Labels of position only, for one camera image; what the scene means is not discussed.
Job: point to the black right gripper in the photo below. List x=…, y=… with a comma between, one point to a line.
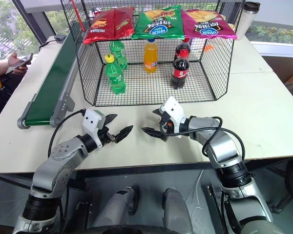
x=166, y=126

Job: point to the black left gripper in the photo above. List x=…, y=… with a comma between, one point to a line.
x=104, y=136

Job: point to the smartphone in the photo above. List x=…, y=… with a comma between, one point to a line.
x=20, y=62

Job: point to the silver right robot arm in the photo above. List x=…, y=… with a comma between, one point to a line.
x=222, y=146

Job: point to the dark rounded robot base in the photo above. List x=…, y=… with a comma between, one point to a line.
x=129, y=230

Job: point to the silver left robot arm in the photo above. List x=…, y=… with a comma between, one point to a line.
x=52, y=168

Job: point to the green conveyor belt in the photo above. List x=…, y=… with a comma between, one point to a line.
x=51, y=87

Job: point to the person's hand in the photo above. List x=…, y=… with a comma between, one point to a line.
x=13, y=61

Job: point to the green soda bottle yellow cap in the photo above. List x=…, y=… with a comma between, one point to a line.
x=115, y=76

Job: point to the cola bottle red cap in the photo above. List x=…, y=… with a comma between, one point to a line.
x=179, y=73
x=183, y=46

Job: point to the orange soda bottle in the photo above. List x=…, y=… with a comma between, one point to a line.
x=150, y=58

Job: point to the grey left robot leg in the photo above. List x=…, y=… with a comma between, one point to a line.
x=114, y=207

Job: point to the grey robot leg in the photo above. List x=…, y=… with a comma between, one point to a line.
x=114, y=207
x=177, y=209

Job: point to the grey right robot leg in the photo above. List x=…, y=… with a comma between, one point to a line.
x=177, y=209

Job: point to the small orange object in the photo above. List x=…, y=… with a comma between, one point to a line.
x=209, y=48

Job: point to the green chips bag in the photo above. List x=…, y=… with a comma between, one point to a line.
x=158, y=25

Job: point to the large red chips bag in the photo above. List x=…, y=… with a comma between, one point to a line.
x=100, y=28

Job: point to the narrow red chips bag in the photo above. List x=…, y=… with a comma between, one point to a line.
x=123, y=23

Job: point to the grey power adapter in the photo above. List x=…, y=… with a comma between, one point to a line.
x=60, y=38

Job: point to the magenta chips bag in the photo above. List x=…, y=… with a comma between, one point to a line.
x=207, y=25

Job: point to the red rod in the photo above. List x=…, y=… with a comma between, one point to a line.
x=78, y=15

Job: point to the white travel mug black lid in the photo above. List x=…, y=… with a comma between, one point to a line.
x=246, y=22

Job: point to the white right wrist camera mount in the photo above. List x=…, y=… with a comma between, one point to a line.
x=173, y=109

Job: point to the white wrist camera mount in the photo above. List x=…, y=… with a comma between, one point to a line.
x=173, y=109
x=90, y=122

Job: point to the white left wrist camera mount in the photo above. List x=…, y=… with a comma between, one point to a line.
x=90, y=122

